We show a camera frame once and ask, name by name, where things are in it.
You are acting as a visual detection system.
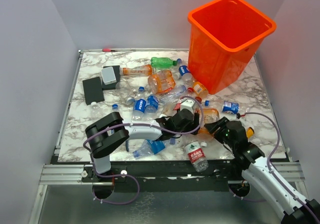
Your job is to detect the small orange juice bottle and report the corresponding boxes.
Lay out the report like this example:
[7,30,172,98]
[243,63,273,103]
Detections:
[192,81,209,99]

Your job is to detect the crushed clear blue-cap bottle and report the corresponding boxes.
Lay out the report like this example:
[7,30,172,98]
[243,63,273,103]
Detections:
[159,84,187,104]

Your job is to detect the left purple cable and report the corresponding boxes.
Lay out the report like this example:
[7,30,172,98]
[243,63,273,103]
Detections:
[83,95,205,206]

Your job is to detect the crushed blue label water bottle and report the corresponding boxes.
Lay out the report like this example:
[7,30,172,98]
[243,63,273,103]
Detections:
[132,138,176,159]

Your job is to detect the aluminium frame rail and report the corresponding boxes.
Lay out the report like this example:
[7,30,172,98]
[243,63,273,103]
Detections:
[38,163,87,186]

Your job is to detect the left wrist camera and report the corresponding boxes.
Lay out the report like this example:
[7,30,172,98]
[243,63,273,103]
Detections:
[180,98,196,113]

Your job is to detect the white box device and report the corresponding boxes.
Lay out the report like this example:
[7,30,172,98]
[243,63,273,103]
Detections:
[101,66,117,85]

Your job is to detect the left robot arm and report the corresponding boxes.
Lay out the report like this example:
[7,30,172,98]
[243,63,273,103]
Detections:
[83,109,204,182]

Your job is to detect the tall orange label tea bottle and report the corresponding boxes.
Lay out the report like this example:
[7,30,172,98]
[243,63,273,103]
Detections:
[120,64,154,76]

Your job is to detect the black flat block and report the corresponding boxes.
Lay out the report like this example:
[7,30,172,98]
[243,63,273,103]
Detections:
[82,76,105,106]
[100,65,121,91]

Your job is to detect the small Pepsi bottle left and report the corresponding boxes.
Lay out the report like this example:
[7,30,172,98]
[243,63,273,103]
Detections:
[111,103,123,116]

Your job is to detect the black flat block rear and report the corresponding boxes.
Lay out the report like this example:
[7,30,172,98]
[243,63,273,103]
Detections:
[100,65,121,91]

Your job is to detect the Pocari Sweat bottle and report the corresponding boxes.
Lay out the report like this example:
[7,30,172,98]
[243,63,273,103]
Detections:
[144,94,159,121]

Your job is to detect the purple cable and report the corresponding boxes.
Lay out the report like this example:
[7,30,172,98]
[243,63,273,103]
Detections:
[83,95,205,206]
[228,111,320,224]

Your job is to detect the red marker pen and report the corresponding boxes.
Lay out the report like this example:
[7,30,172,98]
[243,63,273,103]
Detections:
[102,48,118,53]

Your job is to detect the yellow utility knife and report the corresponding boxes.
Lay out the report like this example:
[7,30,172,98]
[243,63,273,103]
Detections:
[246,127,255,139]

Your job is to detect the Starbucks coffee bottle green cap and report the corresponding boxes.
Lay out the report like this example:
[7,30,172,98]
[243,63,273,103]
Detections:
[159,102,177,118]

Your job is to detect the Pepsi bottle centre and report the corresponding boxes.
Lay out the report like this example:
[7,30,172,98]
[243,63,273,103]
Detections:
[132,86,146,121]

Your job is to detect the blue handled pliers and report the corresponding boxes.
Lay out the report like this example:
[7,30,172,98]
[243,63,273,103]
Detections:
[125,140,130,152]

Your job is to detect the green plastic bottle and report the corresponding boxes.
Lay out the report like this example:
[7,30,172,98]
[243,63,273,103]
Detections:
[150,57,177,69]

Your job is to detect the orange label bottle right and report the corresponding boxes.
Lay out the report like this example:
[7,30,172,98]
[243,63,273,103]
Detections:
[196,108,220,143]

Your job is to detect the red label water bottle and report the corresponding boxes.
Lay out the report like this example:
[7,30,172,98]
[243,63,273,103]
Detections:
[184,141,209,173]

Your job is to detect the black flat block front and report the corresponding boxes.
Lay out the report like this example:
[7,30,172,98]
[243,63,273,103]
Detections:
[82,76,105,106]

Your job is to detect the Pepsi bottle beside bin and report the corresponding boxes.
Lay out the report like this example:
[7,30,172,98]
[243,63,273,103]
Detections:
[176,58,193,82]

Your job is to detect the Pepsi bottle right side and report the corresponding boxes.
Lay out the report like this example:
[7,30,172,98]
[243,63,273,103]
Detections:
[204,100,240,115]

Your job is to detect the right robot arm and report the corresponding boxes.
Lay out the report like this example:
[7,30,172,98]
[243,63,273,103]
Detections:
[204,117,320,224]

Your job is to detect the large orange label jug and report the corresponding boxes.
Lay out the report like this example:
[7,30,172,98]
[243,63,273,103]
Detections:
[147,69,176,94]

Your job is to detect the clear jar metal lid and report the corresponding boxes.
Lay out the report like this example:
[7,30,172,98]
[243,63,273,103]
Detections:
[115,81,135,106]

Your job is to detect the clear white-cap bottle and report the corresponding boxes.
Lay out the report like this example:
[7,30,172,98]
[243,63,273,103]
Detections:
[90,101,105,122]

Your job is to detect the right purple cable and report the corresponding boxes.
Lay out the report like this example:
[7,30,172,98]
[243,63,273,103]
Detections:
[228,111,320,224]

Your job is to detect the orange plastic bin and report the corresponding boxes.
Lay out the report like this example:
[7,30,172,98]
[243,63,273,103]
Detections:
[187,0,277,95]

